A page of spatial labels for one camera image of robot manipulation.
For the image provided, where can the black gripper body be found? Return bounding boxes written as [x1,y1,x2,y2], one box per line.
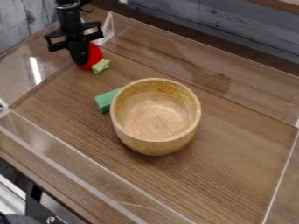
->
[43,0,106,54]

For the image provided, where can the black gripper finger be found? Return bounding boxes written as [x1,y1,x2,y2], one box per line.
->
[69,39,90,66]

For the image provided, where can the red plush strawberry toy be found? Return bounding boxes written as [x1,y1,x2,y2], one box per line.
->
[79,43,110,74]

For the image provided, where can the green foam block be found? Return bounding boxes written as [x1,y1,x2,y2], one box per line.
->
[95,88,121,113]

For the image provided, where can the wooden bowl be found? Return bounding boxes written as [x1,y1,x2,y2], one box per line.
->
[110,78,202,156]

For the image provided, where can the black metal table leg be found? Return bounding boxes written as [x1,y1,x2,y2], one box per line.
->
[24,184,67,224]

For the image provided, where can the clear acrylic corner bracket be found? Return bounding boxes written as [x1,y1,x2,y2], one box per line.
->
[81,11,115,46]

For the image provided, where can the clear acrylic tray wall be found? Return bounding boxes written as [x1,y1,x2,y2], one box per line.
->
[0,13,299,224]

